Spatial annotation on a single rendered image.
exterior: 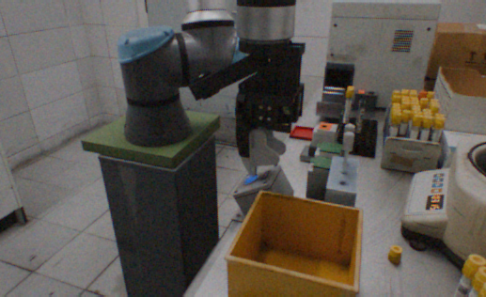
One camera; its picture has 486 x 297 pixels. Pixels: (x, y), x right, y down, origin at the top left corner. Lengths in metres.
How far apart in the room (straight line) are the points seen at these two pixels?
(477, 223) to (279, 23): 0.35
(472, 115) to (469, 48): 0.66
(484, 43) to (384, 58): 0.48
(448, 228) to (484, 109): 0.34
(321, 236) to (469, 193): 0.19
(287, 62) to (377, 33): 0.64
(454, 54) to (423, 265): 1.03
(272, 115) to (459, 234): 0.30
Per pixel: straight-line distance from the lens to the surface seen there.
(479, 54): 1.49
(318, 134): 0.74
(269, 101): 0.46
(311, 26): 2.44
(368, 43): 1.08
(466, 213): 0.54
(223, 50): 0.76
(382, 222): 0.62
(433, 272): 0.56
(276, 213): 0.48
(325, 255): 0.51
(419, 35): 1.08
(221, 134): 2.80
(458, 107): 0.83
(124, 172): 0.82
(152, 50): 0.73
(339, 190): 0.49
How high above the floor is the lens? 1.24
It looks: 26 degrees down
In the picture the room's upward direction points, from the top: straight up
